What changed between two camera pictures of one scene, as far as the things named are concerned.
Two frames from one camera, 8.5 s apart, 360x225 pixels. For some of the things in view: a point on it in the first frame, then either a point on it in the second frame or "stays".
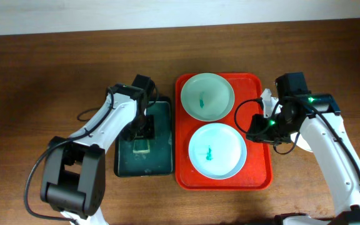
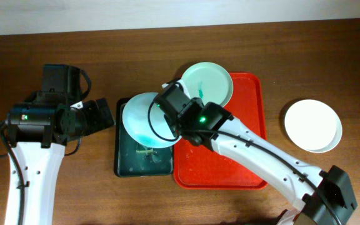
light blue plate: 217,151 -> 144,120
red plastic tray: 257,172 stays
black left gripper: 130,134 -> 101,120
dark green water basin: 149,157 stays
